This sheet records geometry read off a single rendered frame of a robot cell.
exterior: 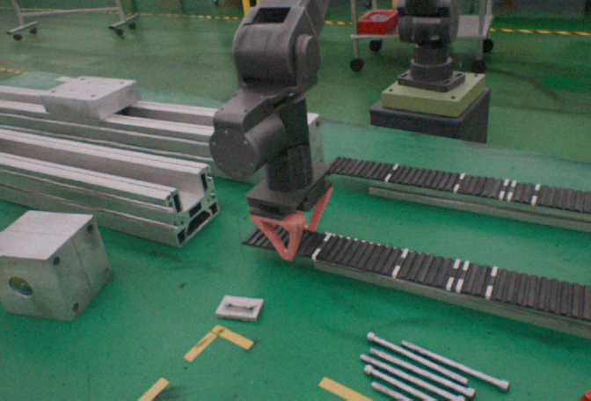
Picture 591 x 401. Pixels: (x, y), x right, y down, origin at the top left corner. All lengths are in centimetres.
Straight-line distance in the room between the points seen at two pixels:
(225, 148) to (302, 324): 22
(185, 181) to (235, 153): 28
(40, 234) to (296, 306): 32
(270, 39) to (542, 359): 41
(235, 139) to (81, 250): 27
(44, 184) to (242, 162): 47
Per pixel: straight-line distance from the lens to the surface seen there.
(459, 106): 107
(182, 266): 72
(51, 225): 71
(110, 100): 106
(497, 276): 61
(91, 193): 83
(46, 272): 66
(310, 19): 57
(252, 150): 50
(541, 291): 60
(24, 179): 96
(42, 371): 66
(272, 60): 53
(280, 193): 59
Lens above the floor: 120
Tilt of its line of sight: 29 degrees down
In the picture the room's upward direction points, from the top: 7 degrees counter-clockwise
